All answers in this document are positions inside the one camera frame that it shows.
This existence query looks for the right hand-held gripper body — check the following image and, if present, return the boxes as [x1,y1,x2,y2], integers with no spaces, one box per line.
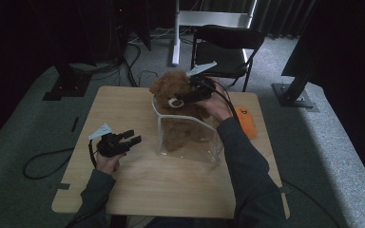
[186,61,218,102]

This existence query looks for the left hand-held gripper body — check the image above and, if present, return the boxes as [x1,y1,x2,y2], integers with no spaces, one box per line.
[88,123,129,159]

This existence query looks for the brown teddy bear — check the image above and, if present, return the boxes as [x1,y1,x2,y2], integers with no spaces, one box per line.
[148,69,218,153]

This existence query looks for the clear plastic box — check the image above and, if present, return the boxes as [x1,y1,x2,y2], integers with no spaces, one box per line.
[151,96,225,167]

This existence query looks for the orange plush toy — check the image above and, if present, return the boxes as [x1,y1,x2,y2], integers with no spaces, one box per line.
[234,105,258,141]

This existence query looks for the person's left hand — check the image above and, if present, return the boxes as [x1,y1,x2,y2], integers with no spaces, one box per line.
[94,151,125,175]

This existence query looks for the person's right hand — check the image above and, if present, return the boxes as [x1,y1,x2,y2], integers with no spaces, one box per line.
[196,83,234,123]

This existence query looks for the black tape strip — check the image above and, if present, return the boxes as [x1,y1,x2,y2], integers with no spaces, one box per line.
[70,116,80,133]

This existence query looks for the black folding chair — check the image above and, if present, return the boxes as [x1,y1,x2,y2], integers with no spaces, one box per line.
[188,24,265,93]

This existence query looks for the white metal stand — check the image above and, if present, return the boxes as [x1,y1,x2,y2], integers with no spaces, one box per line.
[171,0,258,67]

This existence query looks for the black stand base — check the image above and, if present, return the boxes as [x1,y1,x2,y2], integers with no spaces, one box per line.
[42,61,92,102]

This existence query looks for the black stand with base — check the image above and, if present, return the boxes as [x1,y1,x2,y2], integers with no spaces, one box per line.
[271,56,318,112]

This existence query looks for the dark grey curtain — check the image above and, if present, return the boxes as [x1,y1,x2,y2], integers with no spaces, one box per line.
[251,0,317,39]

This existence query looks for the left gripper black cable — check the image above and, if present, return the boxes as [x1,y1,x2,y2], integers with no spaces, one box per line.
[65,139,108,228]

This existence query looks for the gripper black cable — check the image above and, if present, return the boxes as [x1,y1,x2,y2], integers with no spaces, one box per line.
[202,79,241,126]
[65,139,108,228]

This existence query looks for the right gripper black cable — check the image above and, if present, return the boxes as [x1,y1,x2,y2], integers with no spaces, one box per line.
[202,79,241,126]

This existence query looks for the black cable loop on floor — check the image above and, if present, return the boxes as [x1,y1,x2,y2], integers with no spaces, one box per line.
[23,146,76,181]

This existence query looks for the bundle of black cables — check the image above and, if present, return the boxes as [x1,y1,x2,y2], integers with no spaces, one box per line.
[69,41,160,89]

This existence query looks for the thin black floor cable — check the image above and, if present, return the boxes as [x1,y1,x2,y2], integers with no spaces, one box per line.
[279,179,341,228]

